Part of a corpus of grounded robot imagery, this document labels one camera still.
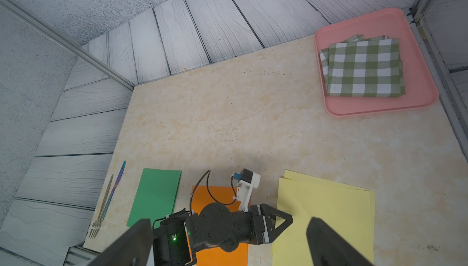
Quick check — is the pink plastic tray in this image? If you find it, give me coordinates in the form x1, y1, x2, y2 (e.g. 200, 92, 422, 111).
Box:
315, 8, 439, 117

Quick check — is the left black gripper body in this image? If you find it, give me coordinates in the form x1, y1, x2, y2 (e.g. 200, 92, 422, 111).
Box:
186, 203, 264, 253

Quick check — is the green paper sheet front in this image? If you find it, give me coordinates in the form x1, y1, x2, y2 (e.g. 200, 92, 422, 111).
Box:
127, 168, 182, 227

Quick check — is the green checkered cloth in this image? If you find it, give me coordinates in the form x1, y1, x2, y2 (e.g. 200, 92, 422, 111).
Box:
319, 34, 406, 98

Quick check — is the left aluminium frame post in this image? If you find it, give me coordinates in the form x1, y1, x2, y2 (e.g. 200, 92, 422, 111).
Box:
1, 0, 135, 90

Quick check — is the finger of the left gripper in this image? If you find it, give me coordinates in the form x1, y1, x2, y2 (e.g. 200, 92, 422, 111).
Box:
260, 204, 293, 244

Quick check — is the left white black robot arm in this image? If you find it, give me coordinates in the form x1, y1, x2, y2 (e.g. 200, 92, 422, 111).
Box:
152, 203, 293, 266

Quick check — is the yellow paper sheet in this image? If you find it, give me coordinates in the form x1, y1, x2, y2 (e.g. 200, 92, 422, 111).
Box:
283, 169, 377, 263
271, 177, 372, 266

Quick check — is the orange paper sheet back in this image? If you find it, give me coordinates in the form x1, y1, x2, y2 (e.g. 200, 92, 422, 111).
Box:
187, 185, 264, 266

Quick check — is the iridescent blue knife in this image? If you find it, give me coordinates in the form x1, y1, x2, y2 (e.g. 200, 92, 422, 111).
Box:
99, 161, 126, 222

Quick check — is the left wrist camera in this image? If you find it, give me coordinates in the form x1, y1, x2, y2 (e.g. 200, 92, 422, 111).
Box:
232, 168, 261, 212

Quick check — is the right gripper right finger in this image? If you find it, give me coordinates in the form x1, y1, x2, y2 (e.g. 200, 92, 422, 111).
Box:
307, 217, 372, 266

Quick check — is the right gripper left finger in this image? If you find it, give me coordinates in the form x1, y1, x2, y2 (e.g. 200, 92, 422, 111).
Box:
88, 219, 154, 266

